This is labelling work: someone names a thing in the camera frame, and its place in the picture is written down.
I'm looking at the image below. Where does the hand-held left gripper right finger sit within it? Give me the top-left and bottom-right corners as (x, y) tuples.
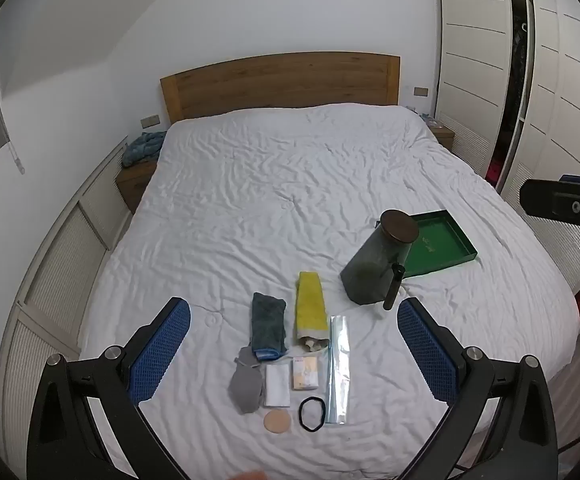
(397, 296), (559, 480)

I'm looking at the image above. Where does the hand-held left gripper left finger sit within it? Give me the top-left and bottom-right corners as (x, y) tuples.
(26, 296), (191, 480)

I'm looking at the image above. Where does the grey cloth pouch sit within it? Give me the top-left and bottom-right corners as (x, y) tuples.
(228, 346), (264, 415)

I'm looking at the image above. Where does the clear plastic sheet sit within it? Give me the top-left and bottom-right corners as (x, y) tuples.
(326, 315), (351, 425)

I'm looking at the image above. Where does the grey towel with blue edge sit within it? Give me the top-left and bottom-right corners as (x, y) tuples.
(251, 292), (287, 361)

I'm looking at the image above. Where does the green tray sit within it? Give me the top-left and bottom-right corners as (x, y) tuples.
(402, 209), (479, 279)

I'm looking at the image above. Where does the white wipe cloth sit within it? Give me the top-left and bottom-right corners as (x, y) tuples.
(264, 364), (291, 407)

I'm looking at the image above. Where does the clear packet with orange label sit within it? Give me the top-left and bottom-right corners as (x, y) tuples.
(290, 356), (319, 391)

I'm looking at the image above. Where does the yellow towel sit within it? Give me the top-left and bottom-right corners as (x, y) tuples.
(295, 271), (331, 353)

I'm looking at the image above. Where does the black hair tie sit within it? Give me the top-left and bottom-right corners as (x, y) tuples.
(298, 396), (327, 431)

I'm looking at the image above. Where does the white wardrobe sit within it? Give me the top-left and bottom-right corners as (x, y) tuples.
(435, 0), (580, 301)

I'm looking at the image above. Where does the dark glass pitcher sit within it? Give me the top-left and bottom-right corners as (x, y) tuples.
(340, 209), (421, 311)

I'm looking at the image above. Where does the wooden nightstand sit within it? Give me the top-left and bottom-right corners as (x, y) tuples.
(422, 125), (455, 152)
(116, 160), (159, 215)

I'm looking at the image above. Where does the bed with white duvet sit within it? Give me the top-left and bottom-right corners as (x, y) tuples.
(77, 102), (580, 480)

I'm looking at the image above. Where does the blue knitted cloth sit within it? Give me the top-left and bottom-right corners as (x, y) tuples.
(121, 131), (168, 169)

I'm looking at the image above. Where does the wooden headboard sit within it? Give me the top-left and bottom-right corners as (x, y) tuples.
(160, 53), (401, 123)

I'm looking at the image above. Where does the white slatted wall cabinet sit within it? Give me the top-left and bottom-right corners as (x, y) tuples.
(0, 137), (132, 461)

